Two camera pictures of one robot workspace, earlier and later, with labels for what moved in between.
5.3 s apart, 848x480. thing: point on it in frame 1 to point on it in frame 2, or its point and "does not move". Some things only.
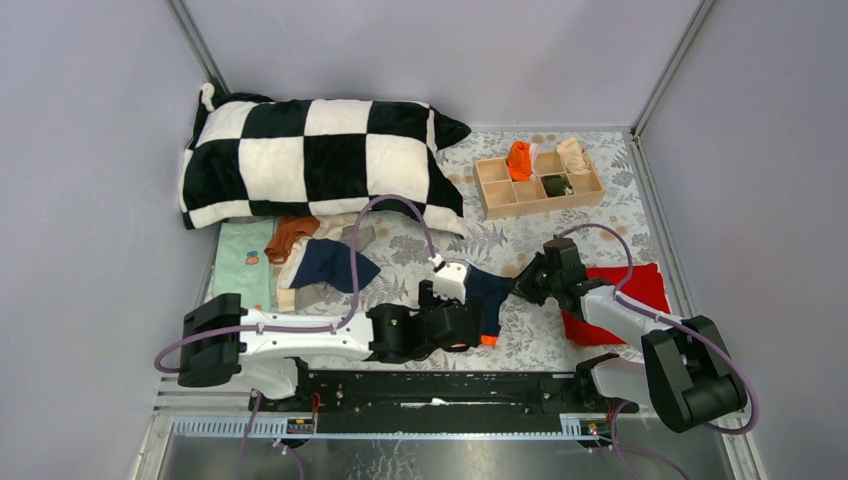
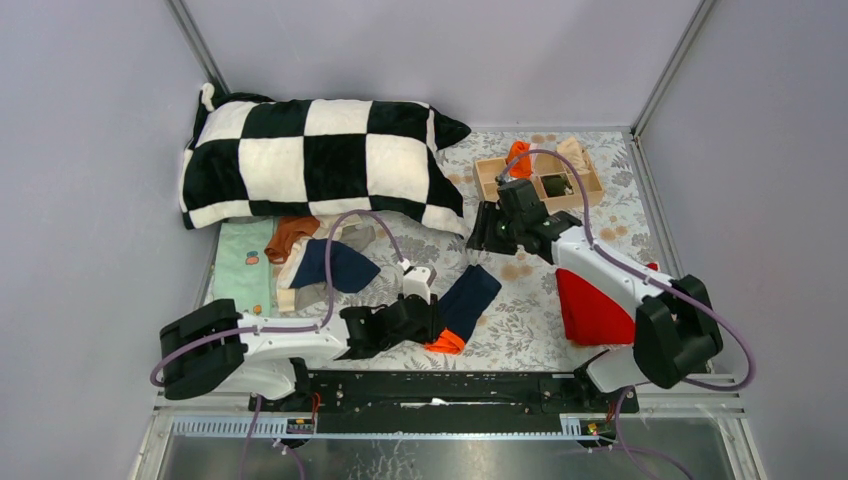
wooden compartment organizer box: x=552 y=186 does not move
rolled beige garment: x=573 y=156 does not move
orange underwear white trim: x=522 y=160 does not move
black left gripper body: x=429 y=303 to x=426 y=334
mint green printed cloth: x=240 y=266 does not move
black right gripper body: x=554 y=284 to x=511 y=227
